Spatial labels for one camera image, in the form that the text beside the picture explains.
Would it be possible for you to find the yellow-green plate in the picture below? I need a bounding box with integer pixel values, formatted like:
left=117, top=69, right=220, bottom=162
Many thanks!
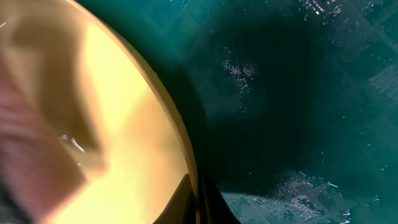
left=1, top=0, right=200, bottom=223

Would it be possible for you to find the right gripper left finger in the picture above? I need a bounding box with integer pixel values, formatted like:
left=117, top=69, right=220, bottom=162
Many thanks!
left=153, top=174, right=196, bottom=224

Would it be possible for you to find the teal plastic serving tray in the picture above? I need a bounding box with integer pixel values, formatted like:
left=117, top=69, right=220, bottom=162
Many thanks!
left=83, top=0, right=397, bottom=223

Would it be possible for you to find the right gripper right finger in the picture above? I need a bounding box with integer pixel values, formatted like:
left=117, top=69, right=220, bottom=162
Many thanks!
left=199, top=175, right=240, bottom=224

